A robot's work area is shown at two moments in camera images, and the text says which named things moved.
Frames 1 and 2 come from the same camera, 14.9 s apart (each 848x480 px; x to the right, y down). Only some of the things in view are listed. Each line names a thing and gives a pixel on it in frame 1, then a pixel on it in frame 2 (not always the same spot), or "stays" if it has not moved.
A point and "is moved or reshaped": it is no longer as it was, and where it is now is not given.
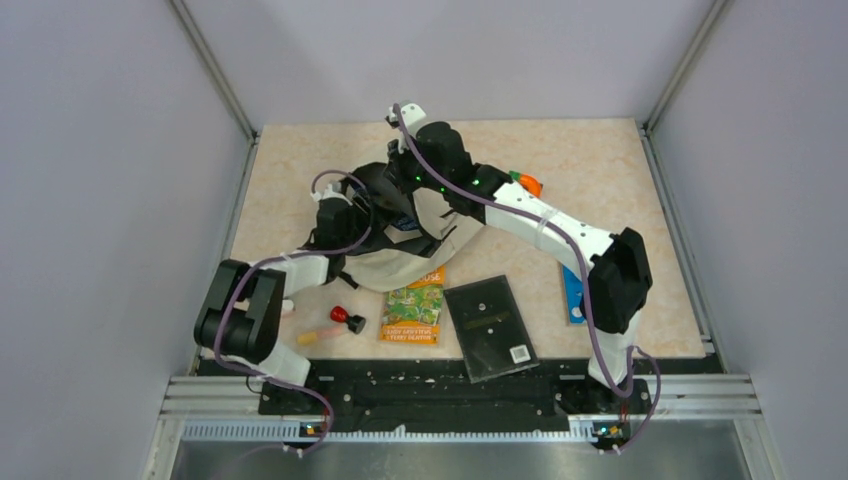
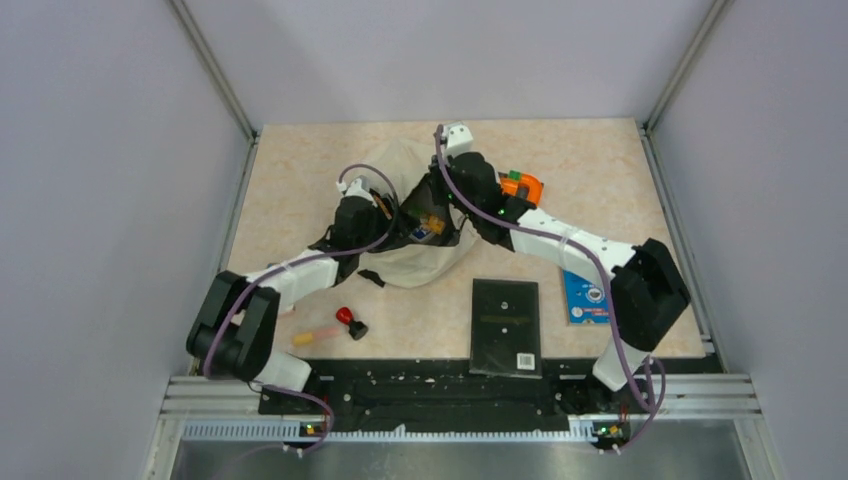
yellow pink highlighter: x=310 y=337 stays
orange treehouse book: x=411 y=315 → x=432 y=223
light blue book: x=574 y=291 stays
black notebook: x=490 y=331 is moved or reshaped
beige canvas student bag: x=438 y=224 is moved or reshaped
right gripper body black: x=410 y=174 → x=442 y=192
